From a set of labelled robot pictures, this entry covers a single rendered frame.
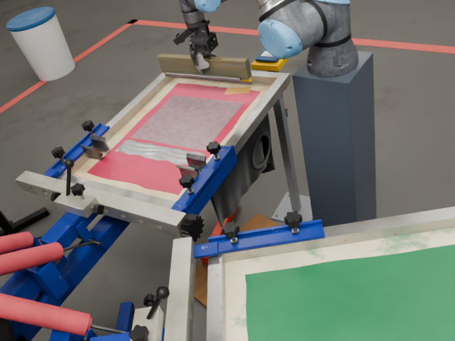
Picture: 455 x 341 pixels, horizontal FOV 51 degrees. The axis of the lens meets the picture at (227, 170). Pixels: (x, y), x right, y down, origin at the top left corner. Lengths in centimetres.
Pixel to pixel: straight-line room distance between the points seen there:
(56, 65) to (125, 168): 339
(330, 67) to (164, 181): 64
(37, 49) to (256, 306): 410
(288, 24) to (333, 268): 62
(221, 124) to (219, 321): 84
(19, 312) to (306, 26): 96
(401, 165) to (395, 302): 183
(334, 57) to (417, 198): 147
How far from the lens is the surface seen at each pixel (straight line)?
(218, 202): 169
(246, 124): 166
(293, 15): 128
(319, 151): 158
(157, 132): 182
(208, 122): 178
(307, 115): 151
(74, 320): 116
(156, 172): 162
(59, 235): 143
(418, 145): 306
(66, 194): 149
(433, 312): 115
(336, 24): 136
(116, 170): 171
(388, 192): 276
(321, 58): 141
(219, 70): 183
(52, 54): 498
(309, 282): 119
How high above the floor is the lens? 192
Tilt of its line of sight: 39 degrees down
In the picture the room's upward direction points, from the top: 16 degrees counter-clockwise
